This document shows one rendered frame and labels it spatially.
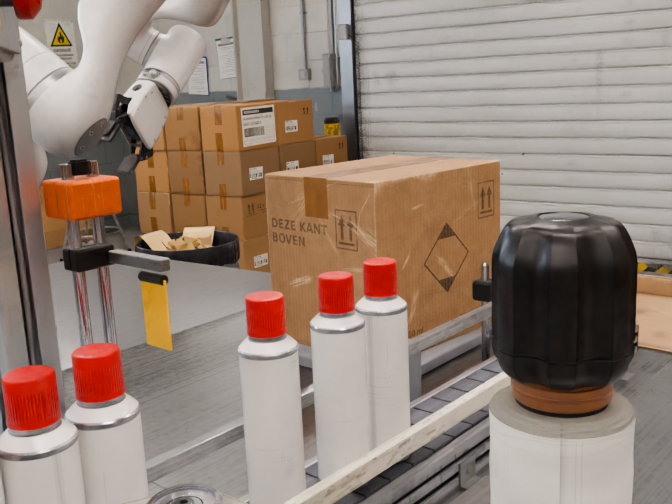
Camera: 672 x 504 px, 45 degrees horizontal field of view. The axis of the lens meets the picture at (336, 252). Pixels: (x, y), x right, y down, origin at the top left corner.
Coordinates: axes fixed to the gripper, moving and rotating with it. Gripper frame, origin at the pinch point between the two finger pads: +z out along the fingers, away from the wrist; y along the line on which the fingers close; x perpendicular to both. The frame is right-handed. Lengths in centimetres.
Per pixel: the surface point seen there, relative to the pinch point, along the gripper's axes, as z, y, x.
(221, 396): 40, -3, -43
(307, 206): 10.9, -10.3, -46.4
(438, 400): 37, -13, -75
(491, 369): 28, -6, -79
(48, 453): 65, -58, -62
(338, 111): -295, 316, 130
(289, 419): 53, -41, -69
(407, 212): 9, -11, -62
